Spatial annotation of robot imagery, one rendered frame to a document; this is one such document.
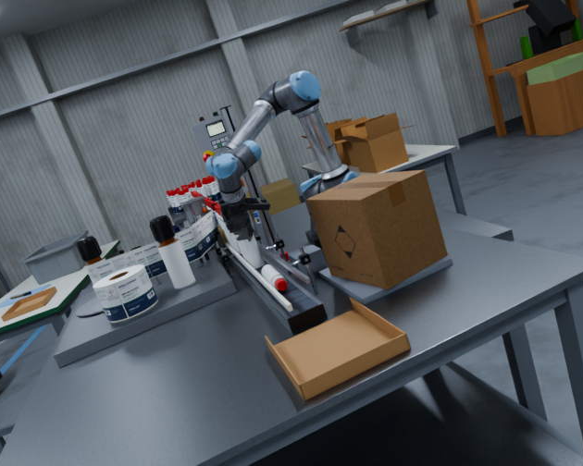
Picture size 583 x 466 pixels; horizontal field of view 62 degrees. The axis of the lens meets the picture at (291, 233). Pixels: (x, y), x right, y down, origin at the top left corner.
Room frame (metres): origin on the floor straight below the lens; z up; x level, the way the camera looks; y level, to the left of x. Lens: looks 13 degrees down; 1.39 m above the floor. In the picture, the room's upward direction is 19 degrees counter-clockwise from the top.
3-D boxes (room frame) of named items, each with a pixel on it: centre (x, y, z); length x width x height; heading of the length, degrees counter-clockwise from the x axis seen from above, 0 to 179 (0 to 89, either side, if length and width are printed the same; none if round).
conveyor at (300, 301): (2.04, 0.22, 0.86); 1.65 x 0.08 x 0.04; 13
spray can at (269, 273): (1.52, 0.10, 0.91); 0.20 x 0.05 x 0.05; 11
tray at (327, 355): (1.08, 0.00, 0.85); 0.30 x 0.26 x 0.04; 13
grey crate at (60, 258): (3.87, 1.79, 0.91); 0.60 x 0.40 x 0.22; 9
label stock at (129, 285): (1.82, 0.68, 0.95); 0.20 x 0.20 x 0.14
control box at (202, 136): (2.17, 0.16, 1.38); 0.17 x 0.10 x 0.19; 68
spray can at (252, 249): (1.80, 0.16, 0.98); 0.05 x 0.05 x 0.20
